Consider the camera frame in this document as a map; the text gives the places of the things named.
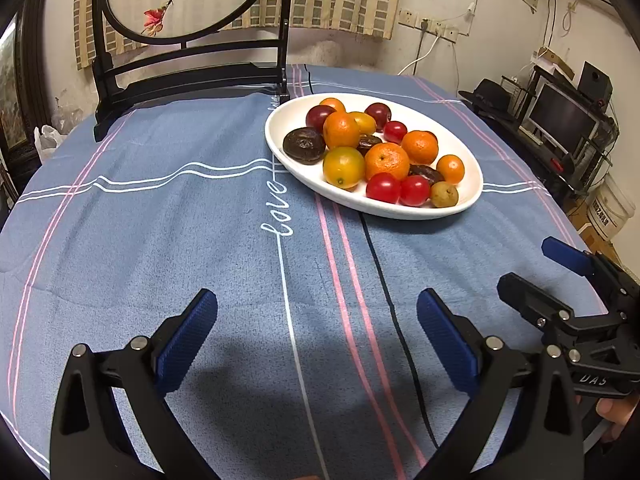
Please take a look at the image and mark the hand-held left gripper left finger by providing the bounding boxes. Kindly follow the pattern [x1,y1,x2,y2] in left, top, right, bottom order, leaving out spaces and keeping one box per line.
[50,288,219,480]

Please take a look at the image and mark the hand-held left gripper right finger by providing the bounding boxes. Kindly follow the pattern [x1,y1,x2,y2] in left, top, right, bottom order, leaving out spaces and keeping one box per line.
[416,288,586,480]

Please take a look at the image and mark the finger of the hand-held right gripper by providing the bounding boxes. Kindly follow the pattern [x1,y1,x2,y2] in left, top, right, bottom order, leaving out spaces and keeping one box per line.
[541,236,597,282]
[497,272,577,345]

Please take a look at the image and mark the white oval plate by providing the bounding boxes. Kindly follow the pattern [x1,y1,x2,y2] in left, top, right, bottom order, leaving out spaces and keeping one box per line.
[264,92,484,221]

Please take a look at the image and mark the small tan round fruit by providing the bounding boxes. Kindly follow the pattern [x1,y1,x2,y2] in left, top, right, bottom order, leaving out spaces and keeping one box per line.
[430,181,460,209]

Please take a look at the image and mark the small orange tangerine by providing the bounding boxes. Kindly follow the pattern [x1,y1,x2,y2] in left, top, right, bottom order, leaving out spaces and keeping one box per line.
[436,154,466,185]

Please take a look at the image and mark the red cherry tomato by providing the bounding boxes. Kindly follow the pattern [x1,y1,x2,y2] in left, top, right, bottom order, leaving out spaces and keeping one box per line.
[383,120,408,145]
[399,175,432,208]

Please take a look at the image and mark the dark brown date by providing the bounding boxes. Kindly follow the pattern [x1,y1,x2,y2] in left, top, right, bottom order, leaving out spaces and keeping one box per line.
[408,163,446,186]

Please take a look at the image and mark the large red tomato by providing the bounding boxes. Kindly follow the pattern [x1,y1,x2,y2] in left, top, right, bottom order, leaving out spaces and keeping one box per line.
[365,172,402,205]

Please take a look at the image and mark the large yellow-orange citrus fruit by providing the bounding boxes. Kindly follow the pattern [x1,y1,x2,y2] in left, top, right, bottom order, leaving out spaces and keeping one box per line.
[322,146,366,191]

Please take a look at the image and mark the large wrinkled passion fruit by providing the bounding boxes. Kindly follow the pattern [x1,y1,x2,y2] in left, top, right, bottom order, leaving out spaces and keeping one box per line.
[282,128,327,166]

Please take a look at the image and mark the yellow-green citrus fruit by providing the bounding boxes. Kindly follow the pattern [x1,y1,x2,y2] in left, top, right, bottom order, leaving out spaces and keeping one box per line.
[350,111,378,136]

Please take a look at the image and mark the dark red plum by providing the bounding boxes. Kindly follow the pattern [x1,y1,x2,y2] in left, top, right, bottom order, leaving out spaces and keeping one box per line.
[364,102,392,130]
[305,105,337,132]

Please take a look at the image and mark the person's right hand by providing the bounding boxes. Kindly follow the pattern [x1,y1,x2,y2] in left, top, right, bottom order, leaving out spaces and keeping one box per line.
[596,396,640,431]

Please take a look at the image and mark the white plastic bucket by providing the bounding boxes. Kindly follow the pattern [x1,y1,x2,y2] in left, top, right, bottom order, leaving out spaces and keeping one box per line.
[590,177,636,241]

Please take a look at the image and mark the blue striped tablecloth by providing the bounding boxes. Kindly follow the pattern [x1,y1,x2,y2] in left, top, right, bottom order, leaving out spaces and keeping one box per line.
[0,62,608,480]

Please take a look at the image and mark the black metal desk rack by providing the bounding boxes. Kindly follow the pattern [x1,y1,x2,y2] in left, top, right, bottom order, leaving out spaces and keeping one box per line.
[500,65,621,201]

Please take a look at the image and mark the black computer monitor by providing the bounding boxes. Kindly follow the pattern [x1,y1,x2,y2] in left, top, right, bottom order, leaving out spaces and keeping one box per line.
[527,82,601,153]

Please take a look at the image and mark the black speaker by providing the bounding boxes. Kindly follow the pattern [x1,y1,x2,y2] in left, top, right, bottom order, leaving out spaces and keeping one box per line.
[579,61,613,103]

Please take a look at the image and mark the black hat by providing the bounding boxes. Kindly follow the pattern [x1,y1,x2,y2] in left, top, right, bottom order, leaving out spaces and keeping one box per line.
[458,78,521,121]

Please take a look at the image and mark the white plastic bag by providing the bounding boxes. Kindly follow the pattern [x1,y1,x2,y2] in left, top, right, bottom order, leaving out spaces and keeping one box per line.
[34,125,66,161]

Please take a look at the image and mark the black wooden chair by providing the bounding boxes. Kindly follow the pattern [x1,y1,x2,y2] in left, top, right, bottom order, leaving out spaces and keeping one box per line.
[91,0,293,142]

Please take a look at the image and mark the white looped cord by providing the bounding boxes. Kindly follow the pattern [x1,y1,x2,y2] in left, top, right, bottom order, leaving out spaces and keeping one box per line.
[562,0,580,36]

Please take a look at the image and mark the white power cable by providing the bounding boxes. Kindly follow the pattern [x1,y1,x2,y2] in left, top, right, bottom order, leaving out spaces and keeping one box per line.
[398,32,441,76]

